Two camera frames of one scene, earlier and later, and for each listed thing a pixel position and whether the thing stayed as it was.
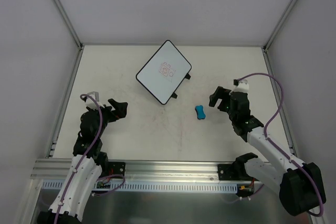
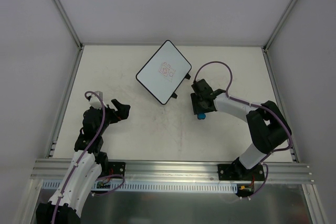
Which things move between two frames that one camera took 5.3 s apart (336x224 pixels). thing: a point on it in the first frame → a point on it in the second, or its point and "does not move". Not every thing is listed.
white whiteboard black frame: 164,72 does not move
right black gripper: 225,99 → 199,102
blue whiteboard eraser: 199,109 does not move
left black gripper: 109,112 does not move
